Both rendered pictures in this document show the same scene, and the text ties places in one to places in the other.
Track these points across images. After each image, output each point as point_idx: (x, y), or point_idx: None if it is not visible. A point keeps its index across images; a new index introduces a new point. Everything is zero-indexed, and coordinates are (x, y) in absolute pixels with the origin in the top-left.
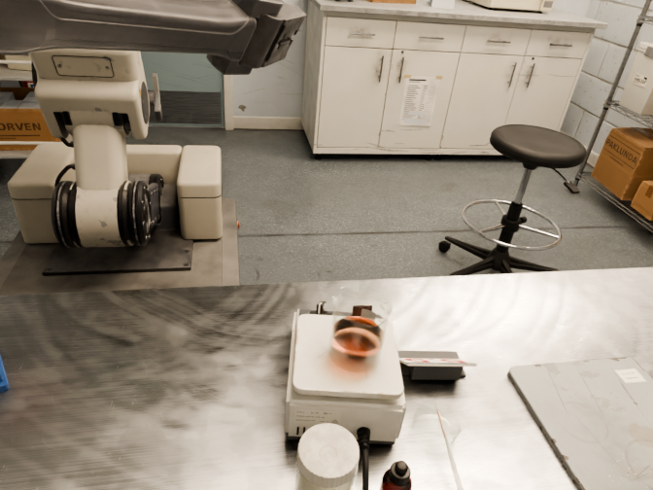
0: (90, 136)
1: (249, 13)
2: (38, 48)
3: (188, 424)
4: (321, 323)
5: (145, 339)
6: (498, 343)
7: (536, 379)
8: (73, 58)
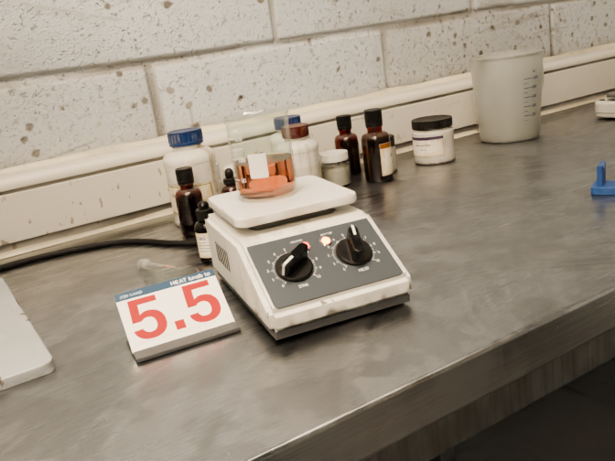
0: None
1: None
2: None
3: (419, 230)
4: (323, 196)
5: (559, 237)
6: (48, 403)
7: (10, 362)
8: None
